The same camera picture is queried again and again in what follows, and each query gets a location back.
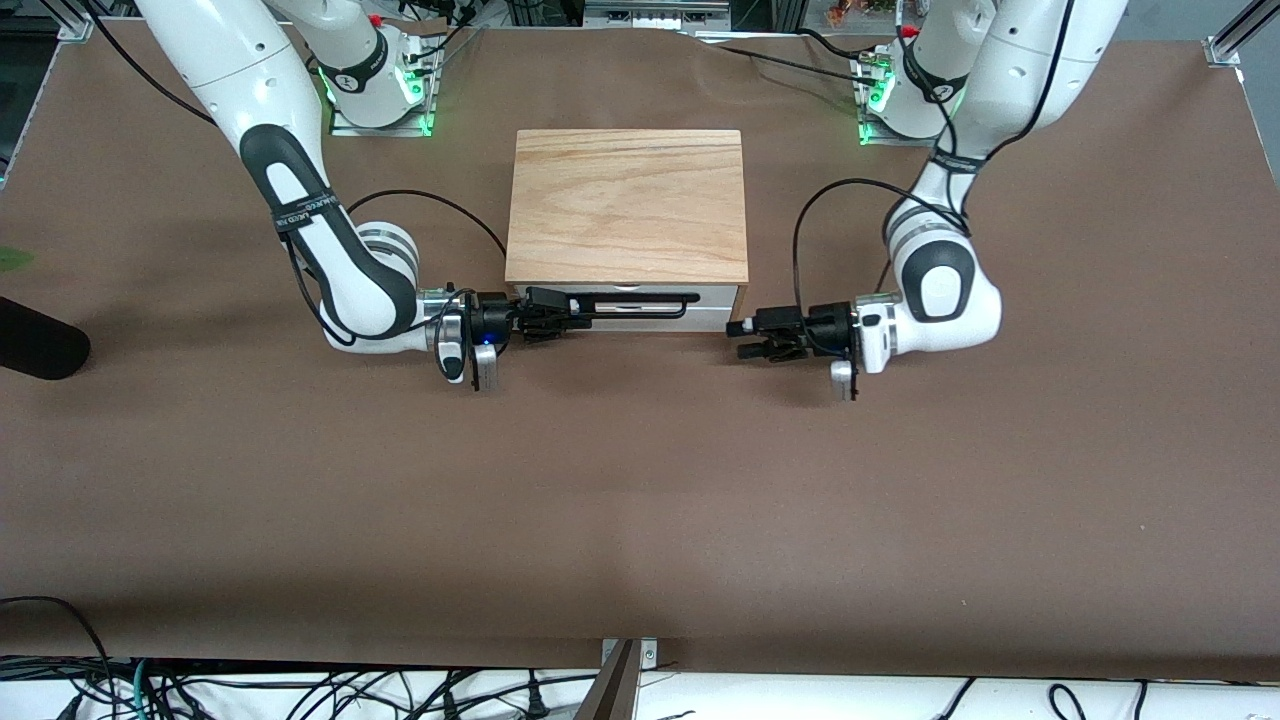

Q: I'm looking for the silver mounting bracket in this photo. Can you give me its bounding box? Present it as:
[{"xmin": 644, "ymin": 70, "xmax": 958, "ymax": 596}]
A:
[{"xmin": 600, "ymin": 637, "xmax": 661, "ymax": 673}]

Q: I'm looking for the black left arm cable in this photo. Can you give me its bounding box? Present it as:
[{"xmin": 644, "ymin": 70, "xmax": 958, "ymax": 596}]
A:
[{"xmin": 793, "ymin": 0, "xmax": 1079, "ymax": 313}]

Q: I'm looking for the grey equipment box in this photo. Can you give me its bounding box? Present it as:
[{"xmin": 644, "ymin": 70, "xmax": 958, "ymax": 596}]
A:
[{"xmin": 583, "ymin": 0, "xmax": 733, "ymax": 31}]

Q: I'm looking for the white-fronted wooden drawer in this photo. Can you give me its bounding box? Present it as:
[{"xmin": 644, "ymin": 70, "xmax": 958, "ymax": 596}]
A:
[{"xmin": 513, "ymin": 284, "xmax": 743, "ymax": 334}]

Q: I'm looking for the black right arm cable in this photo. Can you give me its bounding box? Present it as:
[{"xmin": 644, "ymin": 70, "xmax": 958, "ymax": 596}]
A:
[{"xmin": 285, "ymin": 188, "xmax": 508, "ymax": 346}]

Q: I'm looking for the wooden drawer cabinet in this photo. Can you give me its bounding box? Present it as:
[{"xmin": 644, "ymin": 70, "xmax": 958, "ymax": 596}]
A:
[{"xmin": 505, "ymin": 128, "xmax": 751, "ymax": 336}]

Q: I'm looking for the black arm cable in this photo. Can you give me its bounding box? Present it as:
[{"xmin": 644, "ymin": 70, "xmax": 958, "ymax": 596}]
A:
[
  {"xmin": 285, "ymin": 188, "xmax": 508, "ymax": 346},
  {"xmin": 793, "ymin": 0, "xmax": 1079, "ymax": 313}
]

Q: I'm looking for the black cable bundle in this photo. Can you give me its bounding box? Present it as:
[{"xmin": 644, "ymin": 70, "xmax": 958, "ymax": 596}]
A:
[{"xmin": 0, "ymin": 595, "xmax": 601, "ymax": 720}]

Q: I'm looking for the aluminium frame post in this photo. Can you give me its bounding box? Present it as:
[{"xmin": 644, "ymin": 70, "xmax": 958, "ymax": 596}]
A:
[{"xmin": 1203, "ymin": 0, "xmax": 1280, "ymax": 69}]

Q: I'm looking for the aluminium profile frame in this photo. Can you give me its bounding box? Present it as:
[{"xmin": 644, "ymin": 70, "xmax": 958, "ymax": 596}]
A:
[{"xmin": 35, "ymin": 0, "xmax": 98, "ymax": 43}]

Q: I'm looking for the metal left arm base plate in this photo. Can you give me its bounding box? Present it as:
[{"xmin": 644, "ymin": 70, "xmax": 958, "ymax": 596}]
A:
[{"xmin": 853, "ymin": 40, "xmax": 967, "ymax": 149}]

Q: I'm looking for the black ribbed cylinder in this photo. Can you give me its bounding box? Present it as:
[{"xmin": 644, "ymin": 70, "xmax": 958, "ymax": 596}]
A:
[{"xmin": 0, "ymin": 297, "xmax": 92, "ymax": 382}]

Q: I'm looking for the black wire drawer handle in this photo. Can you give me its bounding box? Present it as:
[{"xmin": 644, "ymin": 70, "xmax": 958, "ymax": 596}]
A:
[{"xmin": 560, "ymin": 290, "xmax": 702, "ymax": 321}]

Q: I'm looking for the dark slanted pole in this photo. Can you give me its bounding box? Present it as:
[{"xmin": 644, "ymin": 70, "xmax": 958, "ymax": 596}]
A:
[{"xmin": 573, "ymin": 640, "xmax": 643, "ymax": 720}]

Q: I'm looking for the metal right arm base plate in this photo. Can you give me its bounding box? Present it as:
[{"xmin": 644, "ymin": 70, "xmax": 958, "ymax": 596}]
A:
[{"xmin": 328, "ymin": 25, "xmax": 443, "ymax": 139}]

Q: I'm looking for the black right arm strap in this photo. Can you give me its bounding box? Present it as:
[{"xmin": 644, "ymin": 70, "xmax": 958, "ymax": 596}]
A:
[{"xmin": 272, "ymin": 188, "xmax": 343, "ymax": 237}]

